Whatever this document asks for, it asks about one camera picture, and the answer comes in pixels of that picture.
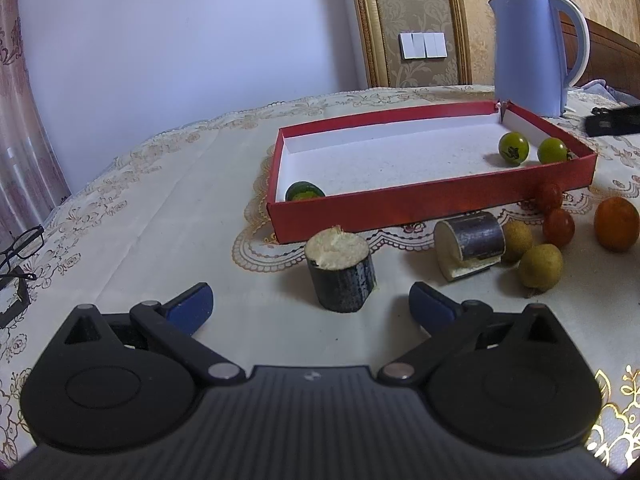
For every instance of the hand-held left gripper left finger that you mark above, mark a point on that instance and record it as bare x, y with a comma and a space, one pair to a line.
190, 307

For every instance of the red cardboard box tray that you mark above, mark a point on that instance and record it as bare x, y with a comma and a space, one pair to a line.
400, 155

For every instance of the yellow longan fruit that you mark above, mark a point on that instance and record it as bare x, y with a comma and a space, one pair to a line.
517, 240
540, 267

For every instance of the blue electric kettle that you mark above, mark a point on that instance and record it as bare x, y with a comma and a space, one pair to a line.
530, 50

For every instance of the sugarcane piece with rough end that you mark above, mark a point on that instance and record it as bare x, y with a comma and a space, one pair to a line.
340, 270

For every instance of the black framed flat object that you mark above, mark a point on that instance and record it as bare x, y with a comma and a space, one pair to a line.
22, 302

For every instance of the black eyeglasses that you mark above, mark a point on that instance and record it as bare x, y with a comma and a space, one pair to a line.
20, 247

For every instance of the dark green citrus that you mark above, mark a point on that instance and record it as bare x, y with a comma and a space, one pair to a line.
304, 192

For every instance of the brown wooden headboard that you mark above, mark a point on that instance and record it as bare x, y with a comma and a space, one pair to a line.
615, 55

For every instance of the patterned pink curtain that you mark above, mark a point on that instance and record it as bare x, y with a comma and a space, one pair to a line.
20, 125

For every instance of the orange tangerine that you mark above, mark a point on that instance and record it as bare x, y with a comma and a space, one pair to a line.
617, 223

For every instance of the green tomato with dark stem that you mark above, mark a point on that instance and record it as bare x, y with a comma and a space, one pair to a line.
513, 148

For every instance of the plain green tomato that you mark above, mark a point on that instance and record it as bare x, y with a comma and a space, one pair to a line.
552, 150

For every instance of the beige embroidered tablecloth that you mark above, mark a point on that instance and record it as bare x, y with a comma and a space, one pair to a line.
175, 210

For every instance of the black device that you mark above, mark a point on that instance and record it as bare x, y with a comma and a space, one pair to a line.
612, 121

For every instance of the red cherry tomato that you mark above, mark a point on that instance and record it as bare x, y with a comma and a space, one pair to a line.
549, 196
558, 227

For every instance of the pale blue cloth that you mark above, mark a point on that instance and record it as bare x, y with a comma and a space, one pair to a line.
597, 89

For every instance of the sugarcane piece with smooth end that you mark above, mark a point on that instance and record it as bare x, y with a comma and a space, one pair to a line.
472, 242

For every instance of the gold wall panel frame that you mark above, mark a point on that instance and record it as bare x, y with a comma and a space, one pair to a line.
370, 25

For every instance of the white wall light switch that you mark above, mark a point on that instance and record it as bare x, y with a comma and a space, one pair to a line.
422, 45

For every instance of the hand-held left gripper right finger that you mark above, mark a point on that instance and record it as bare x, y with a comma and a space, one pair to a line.
431, 307

